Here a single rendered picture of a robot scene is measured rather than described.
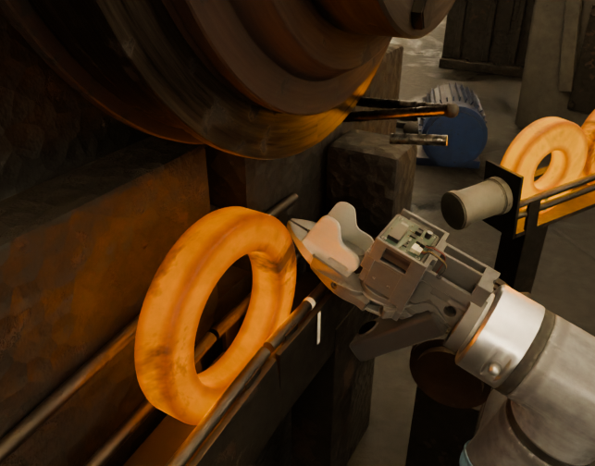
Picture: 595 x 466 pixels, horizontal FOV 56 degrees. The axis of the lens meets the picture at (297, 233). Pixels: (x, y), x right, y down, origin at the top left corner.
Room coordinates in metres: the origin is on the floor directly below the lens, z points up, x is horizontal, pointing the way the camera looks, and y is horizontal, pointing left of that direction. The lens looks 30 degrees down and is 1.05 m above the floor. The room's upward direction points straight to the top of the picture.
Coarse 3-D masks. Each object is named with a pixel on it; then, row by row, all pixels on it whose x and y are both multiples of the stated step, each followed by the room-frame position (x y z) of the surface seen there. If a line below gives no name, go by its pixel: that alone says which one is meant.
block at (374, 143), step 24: (336, 144) 0.66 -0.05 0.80; (360, 144) 0.66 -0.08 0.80; (384, 144) 0.66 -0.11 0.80; (408, 144) 0.66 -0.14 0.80; (336, 168) 0.65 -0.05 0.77; (360, 168) 0.63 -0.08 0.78; (384, 168) 0.62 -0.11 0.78; (408, 168) 0.65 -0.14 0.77; (336, 192) 0.65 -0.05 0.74; (360, 192) 0.63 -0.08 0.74; (384, 192) 0.62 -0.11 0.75; (408, 192) 0.65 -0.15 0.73; (360, 216) 0.63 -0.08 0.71; (384, 216) 0.62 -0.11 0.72
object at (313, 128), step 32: (32, 0) 0.30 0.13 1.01; (64, 0) 0.29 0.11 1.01; (96, 0) 0.26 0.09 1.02; (128, 0) 0.28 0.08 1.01; (160, 0) 0.30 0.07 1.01; (64, 32) 0.31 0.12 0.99; (96, 32) 0.29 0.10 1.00; (128, 32) 0.28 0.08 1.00; (160, 32) 0.29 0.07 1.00; (96, 64) 0.32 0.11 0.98; (128, 64) 0.28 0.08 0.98; (160, 64) 0.29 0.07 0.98; (192, 64) 0.31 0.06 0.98; (128, 96) 0.34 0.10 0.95; (160, 96) 0.29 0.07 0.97; (192, 96) 0.31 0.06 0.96; (224, 96) 0.34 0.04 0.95; (352, 96) 0.50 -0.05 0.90; (192, 128) 0.31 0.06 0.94; (224, 128) 0.34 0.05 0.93; (256, 128) 0.37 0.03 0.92; (288, 128) 0.40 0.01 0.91; (320, 128) 0.45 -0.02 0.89
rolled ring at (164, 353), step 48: (192, 240) 0.35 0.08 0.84; (240, 240) 0.37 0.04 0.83; (288, 240) 0.43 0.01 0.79; (192, 288) 0.32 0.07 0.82; (288, 288) 0.43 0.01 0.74; (144, 336) 0.31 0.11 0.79; (192, 336) 0.32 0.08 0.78; (240, 336) 0.41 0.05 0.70; (144, 384) 0.30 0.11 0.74; (192, 384) 0.31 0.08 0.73
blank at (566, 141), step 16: (528, 128) 0.80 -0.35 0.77; (544, 128) 0.78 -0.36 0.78; (560, 128) 0.79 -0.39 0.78; (576, 128) 0.81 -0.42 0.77; (512, 144) 0.79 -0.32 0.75; (528, 144) 0.77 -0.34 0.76; (544, 144) 0.78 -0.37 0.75; (560, 144) 0.79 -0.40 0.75; (576, 144) 0.81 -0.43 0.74; (512, 160) 0.77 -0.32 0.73; (528, 160) 0.77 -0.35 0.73; (560, 160) 0.82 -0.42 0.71; (576, 160) 0.81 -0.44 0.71; (528, 176) 0.77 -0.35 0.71; (544, 176) 0.83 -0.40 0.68; (560, 176) 0.81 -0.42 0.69; (576, 176) 0.82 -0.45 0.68; (528, 192) 0.78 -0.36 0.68
